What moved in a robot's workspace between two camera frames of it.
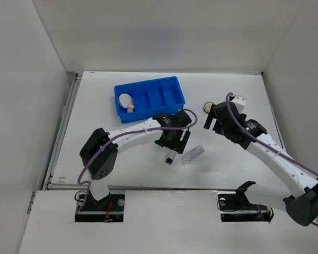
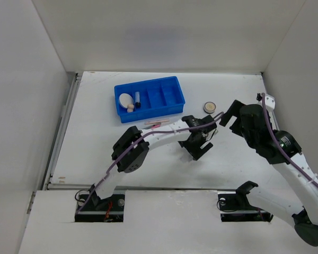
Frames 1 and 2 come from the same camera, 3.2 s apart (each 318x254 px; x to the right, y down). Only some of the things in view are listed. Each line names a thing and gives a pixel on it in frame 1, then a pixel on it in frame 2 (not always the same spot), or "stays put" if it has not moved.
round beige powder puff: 125,99 stays put
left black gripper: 177,146 -> 195,152
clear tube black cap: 170,156 -> 138,104
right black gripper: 216,127 -> 233,110
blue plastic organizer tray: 143,99 stays put
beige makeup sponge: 130,108 stays put
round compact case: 208,106 stays put
